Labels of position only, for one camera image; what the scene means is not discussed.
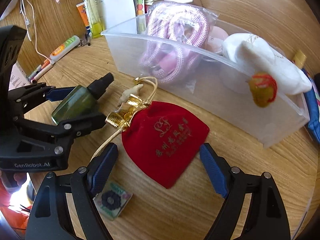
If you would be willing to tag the yellow green spray bottle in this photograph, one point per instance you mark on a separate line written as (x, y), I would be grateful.
(93, 18)

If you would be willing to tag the black orange round case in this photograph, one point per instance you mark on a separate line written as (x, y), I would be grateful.
(317, 81)

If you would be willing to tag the white medicine box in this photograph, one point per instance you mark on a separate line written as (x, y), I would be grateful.
(18, 77)

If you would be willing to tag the white green orange tube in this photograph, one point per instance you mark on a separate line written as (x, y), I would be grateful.
(64, 48)

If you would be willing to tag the yellow sunscreen bottle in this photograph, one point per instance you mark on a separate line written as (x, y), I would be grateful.
(299, 59)

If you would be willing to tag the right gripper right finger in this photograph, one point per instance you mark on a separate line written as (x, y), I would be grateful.
(218, 170)

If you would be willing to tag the clear plastic storage bin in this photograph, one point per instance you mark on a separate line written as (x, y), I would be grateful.
(216, 85)

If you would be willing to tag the pink round jar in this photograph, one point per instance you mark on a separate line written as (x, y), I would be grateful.
(215, 40)

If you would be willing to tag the orange marker pen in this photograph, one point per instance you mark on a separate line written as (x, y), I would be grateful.
(40, 69)

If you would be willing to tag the white drawstring pouch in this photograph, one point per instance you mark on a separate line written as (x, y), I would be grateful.
(251, 51)

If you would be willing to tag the person's left hand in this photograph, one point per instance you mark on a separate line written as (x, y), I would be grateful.
(12, 182)

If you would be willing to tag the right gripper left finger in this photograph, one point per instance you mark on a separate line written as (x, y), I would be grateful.
(100, 168)

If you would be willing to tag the colourful embroidered charm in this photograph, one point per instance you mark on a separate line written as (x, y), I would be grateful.
(263, 88)

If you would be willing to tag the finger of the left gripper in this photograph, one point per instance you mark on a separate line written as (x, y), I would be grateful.
(80, 126)
(51, 93)

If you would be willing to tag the dark green spray bottle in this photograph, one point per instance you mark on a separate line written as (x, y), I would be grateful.
(81, 100)

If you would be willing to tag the metal nail clipper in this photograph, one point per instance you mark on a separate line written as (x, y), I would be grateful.
(85, 40)

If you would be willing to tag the blue zip pouch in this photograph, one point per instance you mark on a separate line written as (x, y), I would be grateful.
(312, 101)

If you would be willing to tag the red velvet pouch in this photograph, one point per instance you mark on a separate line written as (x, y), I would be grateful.
(161, 139)

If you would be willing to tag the floral square tile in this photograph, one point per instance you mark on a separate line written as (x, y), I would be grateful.
(112, 200)

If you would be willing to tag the white paper bag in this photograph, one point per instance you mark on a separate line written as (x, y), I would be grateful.
(114, 12)

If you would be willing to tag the beige seashell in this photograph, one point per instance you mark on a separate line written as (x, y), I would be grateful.
(135, 90)

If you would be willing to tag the fruit pattern box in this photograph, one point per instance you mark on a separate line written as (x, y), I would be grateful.
(139, 7)

